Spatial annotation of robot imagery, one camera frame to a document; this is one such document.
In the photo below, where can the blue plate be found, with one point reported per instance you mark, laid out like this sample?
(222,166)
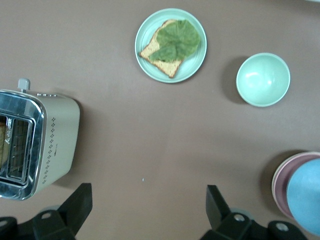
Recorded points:
(307,195)

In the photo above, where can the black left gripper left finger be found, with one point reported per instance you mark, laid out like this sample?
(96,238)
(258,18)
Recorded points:
(62,217)

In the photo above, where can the bread slice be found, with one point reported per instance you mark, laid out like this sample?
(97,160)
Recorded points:
(167,66)

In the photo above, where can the green plate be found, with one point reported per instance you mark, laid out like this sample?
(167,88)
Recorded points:
(190,67)

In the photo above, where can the green lettuce leaf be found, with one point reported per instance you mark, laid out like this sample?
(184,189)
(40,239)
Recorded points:
(178,40)

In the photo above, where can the green bowl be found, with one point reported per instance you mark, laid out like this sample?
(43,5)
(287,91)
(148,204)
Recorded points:
(263,80)

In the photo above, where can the beige chrome toaster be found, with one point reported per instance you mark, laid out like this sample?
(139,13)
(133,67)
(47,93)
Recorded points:
(60,140)

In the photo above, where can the pink plate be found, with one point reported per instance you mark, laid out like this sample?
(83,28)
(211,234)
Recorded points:
(281,185)

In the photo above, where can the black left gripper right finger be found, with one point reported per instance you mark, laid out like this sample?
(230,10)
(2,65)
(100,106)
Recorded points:
(237,222)

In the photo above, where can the brown table cover mat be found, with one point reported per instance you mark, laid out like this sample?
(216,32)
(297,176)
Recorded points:
(150,140)

